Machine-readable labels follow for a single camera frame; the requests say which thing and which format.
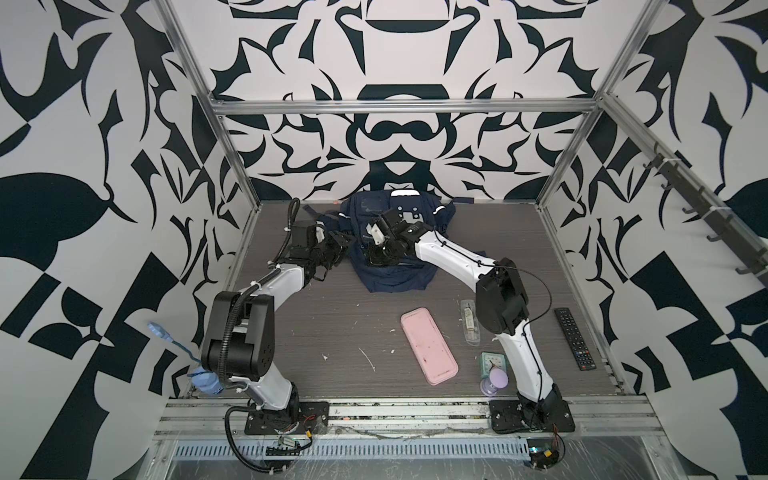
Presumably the navy blue school backpack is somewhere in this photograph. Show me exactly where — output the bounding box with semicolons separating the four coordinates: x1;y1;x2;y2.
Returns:
306;189;456;293

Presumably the pink pencil case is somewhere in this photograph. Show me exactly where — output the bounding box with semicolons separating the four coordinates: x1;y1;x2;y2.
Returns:
400;307;459;386

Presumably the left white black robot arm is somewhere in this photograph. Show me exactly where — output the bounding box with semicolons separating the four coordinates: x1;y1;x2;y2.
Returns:
200;221;355;411

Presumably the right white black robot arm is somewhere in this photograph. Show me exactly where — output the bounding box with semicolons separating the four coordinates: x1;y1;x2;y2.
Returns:
365;209;562;430

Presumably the small green square clock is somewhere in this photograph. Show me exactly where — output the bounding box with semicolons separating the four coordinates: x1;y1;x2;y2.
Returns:
480;352;507;378

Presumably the purple cylindrical container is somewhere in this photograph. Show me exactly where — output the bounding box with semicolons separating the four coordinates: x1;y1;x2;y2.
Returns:
480;367;509;397

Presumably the black remote control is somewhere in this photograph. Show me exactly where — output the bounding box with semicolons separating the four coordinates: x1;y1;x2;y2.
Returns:
554;308;597;371

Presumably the small green circuit board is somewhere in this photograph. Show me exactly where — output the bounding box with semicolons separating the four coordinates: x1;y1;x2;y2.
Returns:
526;436;567;471

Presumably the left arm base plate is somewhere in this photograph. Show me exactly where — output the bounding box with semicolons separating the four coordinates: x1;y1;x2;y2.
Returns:
244;401;330;436

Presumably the left black corrugated cable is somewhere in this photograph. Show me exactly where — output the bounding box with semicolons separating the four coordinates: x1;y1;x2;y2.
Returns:
224;404;301;474

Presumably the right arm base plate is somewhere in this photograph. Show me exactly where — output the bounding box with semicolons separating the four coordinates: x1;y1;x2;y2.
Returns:
488;399;576;434

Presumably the aluminium frame rail base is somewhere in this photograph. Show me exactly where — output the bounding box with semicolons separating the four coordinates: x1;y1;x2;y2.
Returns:
138;396;685;479

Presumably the black wall hook rack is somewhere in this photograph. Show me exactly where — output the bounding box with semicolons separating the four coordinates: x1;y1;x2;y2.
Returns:
643;153;767;286

